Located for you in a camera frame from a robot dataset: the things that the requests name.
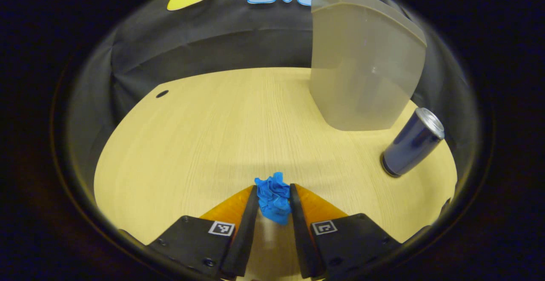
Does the blue paper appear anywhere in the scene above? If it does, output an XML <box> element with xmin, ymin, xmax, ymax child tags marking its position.
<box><xmin>255</xmin><ymin>172</ymin><xmax>292</xmax><ymax>225</ymax></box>

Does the blue pop can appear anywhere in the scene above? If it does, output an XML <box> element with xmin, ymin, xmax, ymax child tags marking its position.
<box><xmin>380</xmin><ymin>107</ymin><xmax>445</xmax><ymax>178</ymax></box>

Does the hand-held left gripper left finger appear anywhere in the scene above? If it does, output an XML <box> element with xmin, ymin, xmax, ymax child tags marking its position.
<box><xmin>147</xmin><ymin>184</ymin><xmax>259</xmax><ymax>279</ymax></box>

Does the white desktop garbage bin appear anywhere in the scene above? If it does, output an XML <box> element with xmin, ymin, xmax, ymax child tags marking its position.
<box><xmin>310</xmin><ymin>0</ymin><xmax>427</xmax><ymax>132</ymax></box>

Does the black backdrop cloth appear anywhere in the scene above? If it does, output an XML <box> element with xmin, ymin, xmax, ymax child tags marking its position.
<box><xmin>64</xmin><ymin>0</ymin><xmax>479</xmax><ymax>196</ymax></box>

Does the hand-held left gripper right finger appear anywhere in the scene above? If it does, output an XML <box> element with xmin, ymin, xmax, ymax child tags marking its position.
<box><xmin>290</xmin><ymin>183</ymin><xmax>403</xmax><ymax>279</ymax></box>

